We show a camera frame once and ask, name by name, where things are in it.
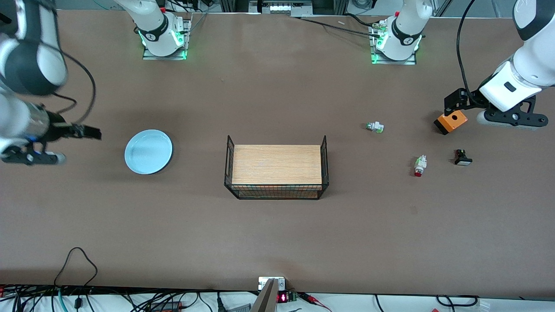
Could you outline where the light blue plate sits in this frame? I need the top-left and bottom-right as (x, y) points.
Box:
(124, 129), (173, 175)

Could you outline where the white mounting plate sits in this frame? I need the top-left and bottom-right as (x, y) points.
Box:
(258, 276), (287, 291)

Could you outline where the orange box with black base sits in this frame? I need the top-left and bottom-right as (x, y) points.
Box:
(434, 110), (469, 136)

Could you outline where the wooden board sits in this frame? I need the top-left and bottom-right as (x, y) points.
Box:
(232, 145), (323, 186)

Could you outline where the black power adapter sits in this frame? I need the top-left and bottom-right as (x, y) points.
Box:
(147, 300), (183, 312)

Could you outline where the red clip lead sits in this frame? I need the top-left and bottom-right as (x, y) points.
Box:
(299, 292), (332, 312)

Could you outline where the grey metal bar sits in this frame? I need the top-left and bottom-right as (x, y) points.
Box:
(251, 279), (279, 312)

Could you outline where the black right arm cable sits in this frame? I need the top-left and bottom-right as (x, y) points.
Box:
(52, 45), (97, 126)

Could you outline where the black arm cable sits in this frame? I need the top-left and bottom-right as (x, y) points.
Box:
(457, 0), (477, 102)
(52, 45), (97, 126)

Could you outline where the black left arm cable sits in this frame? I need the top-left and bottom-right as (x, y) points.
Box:
(457, 0), (477, 102)

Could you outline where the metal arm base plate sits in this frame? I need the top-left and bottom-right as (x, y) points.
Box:
(371, 22), (418, 65)
(142, 17), (191, 60)

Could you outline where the black looped cable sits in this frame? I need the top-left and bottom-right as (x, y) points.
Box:
(54, 247), (98, 289)

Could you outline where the black cable across table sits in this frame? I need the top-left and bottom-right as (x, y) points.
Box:
(299, 16), (384, 37)

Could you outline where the black coiled cable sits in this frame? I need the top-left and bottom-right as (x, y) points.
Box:
(436, 295), (478, 306)

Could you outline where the black wire basket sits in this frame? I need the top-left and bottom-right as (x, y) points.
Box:
(224, 135), (329, 200)

